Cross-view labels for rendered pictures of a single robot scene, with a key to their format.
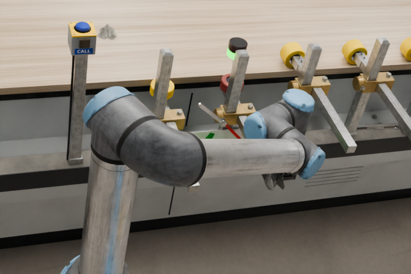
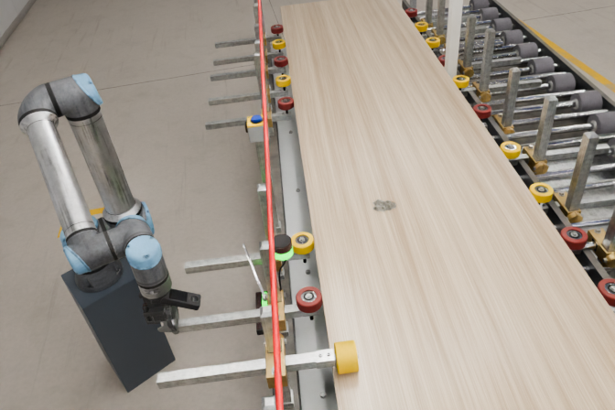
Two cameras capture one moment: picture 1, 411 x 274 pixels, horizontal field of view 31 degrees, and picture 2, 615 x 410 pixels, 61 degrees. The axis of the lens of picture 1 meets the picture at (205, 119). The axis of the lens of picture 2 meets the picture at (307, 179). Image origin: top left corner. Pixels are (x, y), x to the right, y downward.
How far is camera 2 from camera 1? 2.70 m
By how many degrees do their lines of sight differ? 81
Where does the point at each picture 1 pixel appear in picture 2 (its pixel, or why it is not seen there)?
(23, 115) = not seen: hidden behind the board
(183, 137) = (28, 102)
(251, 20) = (443, 335)
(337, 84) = not seen: outside the picture
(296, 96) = (141, 243)
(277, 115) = (127, 230)
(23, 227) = not seen: hidden behind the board
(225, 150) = (37, 142)
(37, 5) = (418, 165)
